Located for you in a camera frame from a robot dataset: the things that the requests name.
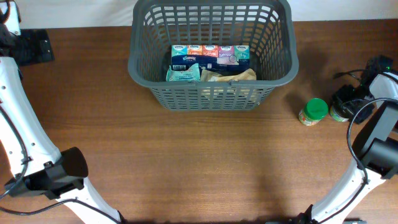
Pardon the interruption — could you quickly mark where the silver pull-tab tin can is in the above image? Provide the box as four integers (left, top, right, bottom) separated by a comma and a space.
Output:
329, 106, 349, 122

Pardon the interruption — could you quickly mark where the green lid glass jar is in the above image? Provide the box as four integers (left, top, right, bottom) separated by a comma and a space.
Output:
298, 98, 328, 126

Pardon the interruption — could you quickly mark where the grey plastic shopping basket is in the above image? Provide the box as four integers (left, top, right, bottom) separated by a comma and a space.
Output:
128, 0, 299, 111

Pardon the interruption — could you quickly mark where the Kleenex tissue multipack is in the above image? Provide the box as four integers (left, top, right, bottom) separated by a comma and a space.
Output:
171, 45, 250, 72

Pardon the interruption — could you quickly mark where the tan paper bag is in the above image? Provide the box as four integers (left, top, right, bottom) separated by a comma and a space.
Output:
200, 68, 257, 99

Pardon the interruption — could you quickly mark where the teal wet wipes packet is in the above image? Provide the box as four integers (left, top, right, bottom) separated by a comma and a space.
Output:
166, 63, 200, 82

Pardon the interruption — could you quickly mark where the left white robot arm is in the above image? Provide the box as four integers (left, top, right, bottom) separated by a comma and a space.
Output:
1, 1, 125, 223

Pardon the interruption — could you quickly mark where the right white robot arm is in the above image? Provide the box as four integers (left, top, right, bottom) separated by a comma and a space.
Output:
289, 55, 397, 223

